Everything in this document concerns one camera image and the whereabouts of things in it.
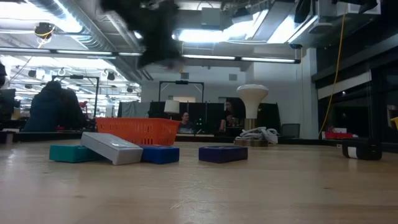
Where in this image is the yellow hanging cable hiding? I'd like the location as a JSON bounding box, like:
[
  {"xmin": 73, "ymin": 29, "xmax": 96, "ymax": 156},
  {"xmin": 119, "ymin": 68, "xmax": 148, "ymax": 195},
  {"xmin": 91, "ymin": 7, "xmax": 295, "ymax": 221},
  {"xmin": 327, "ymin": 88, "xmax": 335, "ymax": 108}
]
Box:
[{"xmin": 318, "ymin": 4, "xmax": 348, "ymax": 139}]

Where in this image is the white coiled cable bundle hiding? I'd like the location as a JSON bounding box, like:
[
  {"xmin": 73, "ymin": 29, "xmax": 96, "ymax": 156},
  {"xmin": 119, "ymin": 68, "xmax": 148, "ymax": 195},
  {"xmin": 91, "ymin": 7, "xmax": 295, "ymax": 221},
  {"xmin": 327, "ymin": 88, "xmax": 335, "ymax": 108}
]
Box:
[{"xmin": 238, "ymin": 126, "xmax": 280, "ymax": 145}]

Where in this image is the black yellow ceiling cable reel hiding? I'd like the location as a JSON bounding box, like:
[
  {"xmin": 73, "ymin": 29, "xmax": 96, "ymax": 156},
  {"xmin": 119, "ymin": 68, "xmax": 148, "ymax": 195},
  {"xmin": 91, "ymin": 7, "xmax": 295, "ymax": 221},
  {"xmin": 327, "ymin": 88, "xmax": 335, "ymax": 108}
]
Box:
[{"xmin": 33, "ymin": 22, "xmax": 57, "ymax": 40}]

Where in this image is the black frame rig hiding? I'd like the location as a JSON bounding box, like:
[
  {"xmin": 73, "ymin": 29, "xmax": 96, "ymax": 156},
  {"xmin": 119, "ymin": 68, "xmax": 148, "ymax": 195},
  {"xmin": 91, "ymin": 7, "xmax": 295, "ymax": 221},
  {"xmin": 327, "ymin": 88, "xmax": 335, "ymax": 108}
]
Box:
[
  {"xmin": 51, "ymin": 75, "xmax": 101, "ymax": 123},
  {"xmin": 158, "ymin": 80, "xmax": 205, "ymax": 103}
]

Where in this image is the person by black partition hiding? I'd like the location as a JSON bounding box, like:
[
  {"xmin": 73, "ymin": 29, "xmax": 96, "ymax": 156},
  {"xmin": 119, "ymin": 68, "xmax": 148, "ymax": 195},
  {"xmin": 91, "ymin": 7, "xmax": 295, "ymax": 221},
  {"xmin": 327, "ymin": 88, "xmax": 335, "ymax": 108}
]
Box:
[{"xmin": 218, "ymin": 100, "xmax": 238, "ymax": 132}]

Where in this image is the dark purple rectangular box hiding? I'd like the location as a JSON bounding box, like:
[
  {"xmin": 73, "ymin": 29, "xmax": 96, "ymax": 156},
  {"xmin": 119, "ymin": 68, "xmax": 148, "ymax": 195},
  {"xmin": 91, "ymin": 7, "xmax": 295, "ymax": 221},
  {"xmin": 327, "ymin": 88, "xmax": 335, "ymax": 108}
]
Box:
[{"xmin": 198, "ymin": 146, "xmax": 249, "ymax": 164}]

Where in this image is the seated person behind basket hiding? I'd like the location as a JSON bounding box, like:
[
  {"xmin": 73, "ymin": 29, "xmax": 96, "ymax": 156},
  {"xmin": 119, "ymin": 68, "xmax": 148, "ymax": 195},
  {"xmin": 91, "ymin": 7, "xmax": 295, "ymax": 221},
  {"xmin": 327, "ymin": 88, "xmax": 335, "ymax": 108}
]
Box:
[{"xmin": 177, "ymin": 111, "xmax": 196, "ymax": 135}]

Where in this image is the black partition screen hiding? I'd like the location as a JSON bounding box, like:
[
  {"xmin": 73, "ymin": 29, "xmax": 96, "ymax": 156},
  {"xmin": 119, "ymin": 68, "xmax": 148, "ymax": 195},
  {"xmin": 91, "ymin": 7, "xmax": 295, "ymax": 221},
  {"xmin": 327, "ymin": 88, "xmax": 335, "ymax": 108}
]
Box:
[{"xmin": 148, "ymin": 101, "xmax": 225, "ymax": 135}]

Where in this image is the long ceiling light strip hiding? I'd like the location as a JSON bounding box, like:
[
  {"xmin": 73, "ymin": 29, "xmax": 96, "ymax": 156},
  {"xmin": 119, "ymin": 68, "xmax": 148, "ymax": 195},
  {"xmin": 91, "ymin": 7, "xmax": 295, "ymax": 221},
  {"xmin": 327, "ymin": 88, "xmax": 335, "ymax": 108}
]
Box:
[{"xmin": 0, "ymin": 47, "xmax": 302, "ymax": 65}]

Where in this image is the red flat box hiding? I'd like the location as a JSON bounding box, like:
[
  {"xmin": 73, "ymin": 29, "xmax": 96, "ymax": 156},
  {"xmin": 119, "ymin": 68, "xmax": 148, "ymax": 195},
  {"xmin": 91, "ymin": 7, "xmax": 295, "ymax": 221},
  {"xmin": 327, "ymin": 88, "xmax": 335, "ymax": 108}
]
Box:
[{"xmin": 323, "ymin": 131, "xmax": 354, "ymax": 140}]

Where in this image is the person beside red item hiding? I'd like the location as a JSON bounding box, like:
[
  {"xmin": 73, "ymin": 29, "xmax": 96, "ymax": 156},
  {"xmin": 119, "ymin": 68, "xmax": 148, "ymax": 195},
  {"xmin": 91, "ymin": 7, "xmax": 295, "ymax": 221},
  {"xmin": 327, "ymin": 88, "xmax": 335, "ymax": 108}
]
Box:
[{"xmin": 60, "ymin": 88, "xmax": 88, "ymax": 129}]

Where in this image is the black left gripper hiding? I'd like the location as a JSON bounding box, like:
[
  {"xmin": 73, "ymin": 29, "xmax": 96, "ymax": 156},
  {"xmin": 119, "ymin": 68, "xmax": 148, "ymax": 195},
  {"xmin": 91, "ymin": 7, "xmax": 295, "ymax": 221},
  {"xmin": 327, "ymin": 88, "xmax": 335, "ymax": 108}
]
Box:
[{"xmin": 101, "ymin": 0, "xmax": 185, "ymax": 71}]

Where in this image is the blue rectangular box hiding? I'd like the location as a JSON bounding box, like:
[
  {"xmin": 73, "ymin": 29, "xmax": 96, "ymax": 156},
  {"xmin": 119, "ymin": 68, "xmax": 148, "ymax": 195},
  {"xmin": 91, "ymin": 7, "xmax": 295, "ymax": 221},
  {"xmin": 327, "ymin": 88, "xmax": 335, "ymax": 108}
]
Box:
[{"xmin": 139, "ymin": 145, "xmax": 180, "ymax": 165}]

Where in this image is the white ceiling box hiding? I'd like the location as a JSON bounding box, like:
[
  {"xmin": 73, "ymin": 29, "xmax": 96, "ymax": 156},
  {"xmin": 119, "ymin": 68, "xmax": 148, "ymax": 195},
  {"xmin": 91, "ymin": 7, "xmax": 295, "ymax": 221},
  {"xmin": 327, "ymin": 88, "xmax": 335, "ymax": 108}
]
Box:
[{"xmin": 317, "ymin": 0, "xmax": 382, "ymax": 17}]

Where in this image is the black box white label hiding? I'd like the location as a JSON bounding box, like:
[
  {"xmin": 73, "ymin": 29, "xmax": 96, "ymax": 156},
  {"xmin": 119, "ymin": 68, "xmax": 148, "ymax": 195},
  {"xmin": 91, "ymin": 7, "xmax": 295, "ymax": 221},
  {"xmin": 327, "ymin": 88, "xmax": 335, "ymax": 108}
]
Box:
[{"xmin": 341, "ymin": 138, "xmax": 383, "ymax": 161}]

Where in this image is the grey cloth panel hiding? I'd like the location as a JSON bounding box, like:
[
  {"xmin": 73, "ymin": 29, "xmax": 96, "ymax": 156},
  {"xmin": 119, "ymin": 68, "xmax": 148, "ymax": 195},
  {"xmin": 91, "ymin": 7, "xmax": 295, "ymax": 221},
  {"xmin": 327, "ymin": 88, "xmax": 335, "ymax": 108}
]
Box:
[{"xmin": 117, "ymin": 101, "xmax": 150, "ymax": 119}]

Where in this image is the person in dark coat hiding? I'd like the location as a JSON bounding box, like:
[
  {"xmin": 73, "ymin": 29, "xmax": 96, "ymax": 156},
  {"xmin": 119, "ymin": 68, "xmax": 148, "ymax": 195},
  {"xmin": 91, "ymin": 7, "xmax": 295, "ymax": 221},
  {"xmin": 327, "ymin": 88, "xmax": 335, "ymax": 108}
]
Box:
[{"xmin": 22, "ymin": 80, "xmax": 71, "ymax": 133}]

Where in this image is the orange plastic basket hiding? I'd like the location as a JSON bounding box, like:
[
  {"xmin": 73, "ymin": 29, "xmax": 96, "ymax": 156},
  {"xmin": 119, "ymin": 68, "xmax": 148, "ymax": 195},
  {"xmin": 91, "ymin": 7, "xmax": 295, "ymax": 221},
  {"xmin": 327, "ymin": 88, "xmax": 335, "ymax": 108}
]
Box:
[{"xmin": 95, "ymin": 117, "xmax": 182, "ymax": 147}]

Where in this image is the small white lamp shade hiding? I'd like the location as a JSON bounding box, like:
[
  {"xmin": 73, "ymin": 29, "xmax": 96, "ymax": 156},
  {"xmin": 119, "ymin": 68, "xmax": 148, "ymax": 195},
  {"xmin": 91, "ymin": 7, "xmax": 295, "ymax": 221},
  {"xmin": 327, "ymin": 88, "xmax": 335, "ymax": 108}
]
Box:
[{"xmin": 163, "ymin": 98, "xmax": 180, "ymax": 115}]

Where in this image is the grey white long box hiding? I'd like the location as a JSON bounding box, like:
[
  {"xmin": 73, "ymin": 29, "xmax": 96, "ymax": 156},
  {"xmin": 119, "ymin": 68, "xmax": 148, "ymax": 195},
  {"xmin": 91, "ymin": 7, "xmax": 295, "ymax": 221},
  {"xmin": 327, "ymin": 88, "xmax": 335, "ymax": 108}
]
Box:
[{"xmin": 80, "ymin": 131, "xmax": 144, "ymax": 166}]

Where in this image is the dark monitor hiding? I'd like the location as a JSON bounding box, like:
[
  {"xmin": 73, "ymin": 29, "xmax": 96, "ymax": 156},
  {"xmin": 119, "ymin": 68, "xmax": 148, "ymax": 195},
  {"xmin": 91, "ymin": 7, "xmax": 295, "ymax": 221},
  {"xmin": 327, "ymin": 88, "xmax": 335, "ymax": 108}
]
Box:
[{"xmin": 0, "ymin": 88, "xmax": 17, "ymax": 121}]

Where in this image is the white mushroom shaped lamp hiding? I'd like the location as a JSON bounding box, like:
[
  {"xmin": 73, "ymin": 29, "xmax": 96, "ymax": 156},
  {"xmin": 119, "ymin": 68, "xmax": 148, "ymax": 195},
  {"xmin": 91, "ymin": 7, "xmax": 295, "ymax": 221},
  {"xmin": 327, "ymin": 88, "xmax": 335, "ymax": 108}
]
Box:
[{"xmin": 233, "ymin": 83, "xmax": 270, "ymax": 147}]

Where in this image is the teal rectangular box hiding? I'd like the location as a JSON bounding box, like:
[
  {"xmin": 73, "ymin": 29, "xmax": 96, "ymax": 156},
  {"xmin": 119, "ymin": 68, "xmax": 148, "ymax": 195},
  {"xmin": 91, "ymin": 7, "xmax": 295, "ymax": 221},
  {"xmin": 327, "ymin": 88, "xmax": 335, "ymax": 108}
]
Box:
[{"xmin": 49, "ymin": 144, "xmax": 105, "ymax": 164}]

